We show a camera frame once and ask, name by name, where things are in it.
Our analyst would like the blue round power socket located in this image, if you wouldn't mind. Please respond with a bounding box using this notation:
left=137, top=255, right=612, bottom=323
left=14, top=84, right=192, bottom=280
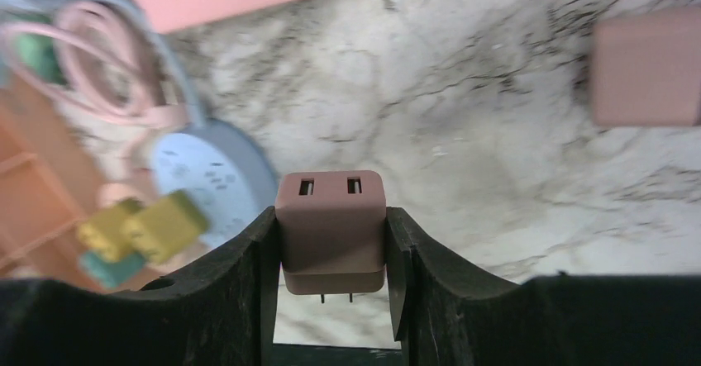
left=150, top=118, right=278, bottom=250

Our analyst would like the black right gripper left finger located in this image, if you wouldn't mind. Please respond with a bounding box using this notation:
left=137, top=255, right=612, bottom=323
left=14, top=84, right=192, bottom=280
left=1, top=208, right=280, bottom=365

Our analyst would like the orange plastic desk organizer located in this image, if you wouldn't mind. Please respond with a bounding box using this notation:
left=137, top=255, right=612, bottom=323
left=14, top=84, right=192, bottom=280
left=1, top=74, right=105, bottom=291

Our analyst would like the teal charger cube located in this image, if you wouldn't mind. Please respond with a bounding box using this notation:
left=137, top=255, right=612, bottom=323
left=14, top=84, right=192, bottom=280
left=79, top=251, right=146, bottom=289

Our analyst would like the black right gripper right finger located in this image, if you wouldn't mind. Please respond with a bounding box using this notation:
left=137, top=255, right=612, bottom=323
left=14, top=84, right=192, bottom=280
left=385, top=207, right=700, bottom=365

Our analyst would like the green charger cube left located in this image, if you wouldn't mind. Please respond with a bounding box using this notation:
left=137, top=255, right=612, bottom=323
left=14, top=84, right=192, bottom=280
left=14, top=33, right=67, bottom=85

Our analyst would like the yellow charger cube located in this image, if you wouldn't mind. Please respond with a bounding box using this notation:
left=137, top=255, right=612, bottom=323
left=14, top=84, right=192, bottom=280
left=76, top=198, right=143, bottom=263
left=122, top=190, right=210, bottom=264

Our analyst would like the pink charger cube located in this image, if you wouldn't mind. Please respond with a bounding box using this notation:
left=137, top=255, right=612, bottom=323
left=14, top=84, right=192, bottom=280
left=274, top=170, right=387, bottom=297
left=589, top=7, right=700, bottom=127

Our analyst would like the pink coiled cable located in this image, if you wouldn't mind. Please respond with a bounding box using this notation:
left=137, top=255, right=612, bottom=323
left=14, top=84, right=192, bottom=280
left=0, top=0, right=190, bottom=132

